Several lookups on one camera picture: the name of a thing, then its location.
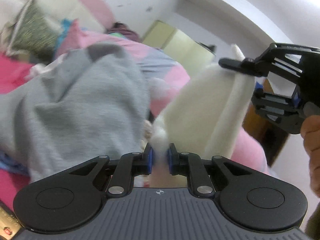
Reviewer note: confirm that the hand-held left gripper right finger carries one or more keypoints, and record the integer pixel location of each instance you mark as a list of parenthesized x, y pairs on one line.
[(170, 161)]

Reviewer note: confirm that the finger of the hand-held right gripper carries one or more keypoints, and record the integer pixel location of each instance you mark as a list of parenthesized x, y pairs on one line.
[(257, 105), (240, 65)]

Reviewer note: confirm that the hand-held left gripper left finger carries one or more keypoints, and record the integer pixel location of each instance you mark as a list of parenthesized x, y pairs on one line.
[(149, 160)]

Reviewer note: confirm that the cream fleece garment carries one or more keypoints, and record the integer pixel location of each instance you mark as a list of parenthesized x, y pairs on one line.
[(207, 105)]

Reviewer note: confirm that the person's right forearm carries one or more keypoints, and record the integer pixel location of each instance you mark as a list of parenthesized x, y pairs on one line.
[(314, 227)]

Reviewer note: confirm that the person's right hand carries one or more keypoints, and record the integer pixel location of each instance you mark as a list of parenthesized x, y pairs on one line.
[(313, 135)]

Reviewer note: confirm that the wooden door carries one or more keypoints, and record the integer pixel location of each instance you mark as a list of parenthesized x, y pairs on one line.
[(265, 130)]

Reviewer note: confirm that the pale yellow wardrobe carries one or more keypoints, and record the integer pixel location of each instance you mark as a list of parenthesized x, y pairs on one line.
[(180, 40)]

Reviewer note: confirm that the pink grey quilt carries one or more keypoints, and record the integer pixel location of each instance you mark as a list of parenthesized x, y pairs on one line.
[(165, 72)]

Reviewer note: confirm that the grey knit sweatshirt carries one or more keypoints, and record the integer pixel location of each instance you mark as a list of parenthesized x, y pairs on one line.
[(75, 110)]

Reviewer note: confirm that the maroon cloth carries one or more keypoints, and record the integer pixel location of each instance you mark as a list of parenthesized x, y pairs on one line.
[(122, 31)]

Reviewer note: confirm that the turquoise pillow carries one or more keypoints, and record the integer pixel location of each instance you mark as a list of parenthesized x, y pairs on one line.
[(65, 28)]

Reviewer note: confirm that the pink floral blanket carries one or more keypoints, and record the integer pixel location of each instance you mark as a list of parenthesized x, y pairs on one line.
[(15, 75)]

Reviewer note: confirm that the green patterned pillow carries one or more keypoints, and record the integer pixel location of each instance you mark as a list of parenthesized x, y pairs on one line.
[(32, 27)]

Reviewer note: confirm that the pink white headboard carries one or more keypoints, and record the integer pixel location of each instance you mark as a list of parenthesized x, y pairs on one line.
[(65, 0)]

